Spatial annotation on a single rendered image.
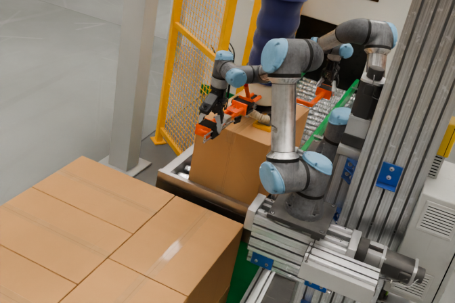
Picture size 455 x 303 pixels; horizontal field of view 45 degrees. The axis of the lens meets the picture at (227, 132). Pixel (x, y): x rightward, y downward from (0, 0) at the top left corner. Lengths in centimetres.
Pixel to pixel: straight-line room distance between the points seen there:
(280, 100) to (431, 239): 77
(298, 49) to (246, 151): 99
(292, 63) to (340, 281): 77
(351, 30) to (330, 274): 108
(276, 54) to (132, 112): 209
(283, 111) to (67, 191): 136
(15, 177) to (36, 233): 139
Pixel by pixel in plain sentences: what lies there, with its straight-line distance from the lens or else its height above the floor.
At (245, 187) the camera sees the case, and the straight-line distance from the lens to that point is 284.
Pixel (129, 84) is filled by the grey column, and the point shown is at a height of 69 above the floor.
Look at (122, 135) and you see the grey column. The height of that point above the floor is 29.
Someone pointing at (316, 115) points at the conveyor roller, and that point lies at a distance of 422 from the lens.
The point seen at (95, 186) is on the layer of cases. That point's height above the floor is 54.
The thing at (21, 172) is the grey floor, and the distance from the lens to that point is 402.
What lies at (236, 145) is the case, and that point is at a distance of 277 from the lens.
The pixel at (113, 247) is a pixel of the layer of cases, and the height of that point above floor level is 54.
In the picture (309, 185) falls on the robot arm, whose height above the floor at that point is 119.
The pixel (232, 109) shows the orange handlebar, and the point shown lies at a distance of 263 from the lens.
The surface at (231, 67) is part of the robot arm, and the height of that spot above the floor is 141.
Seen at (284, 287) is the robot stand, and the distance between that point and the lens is 304.
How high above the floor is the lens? 219
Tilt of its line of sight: 27 degrees down
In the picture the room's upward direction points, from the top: 12 degrees clockwise
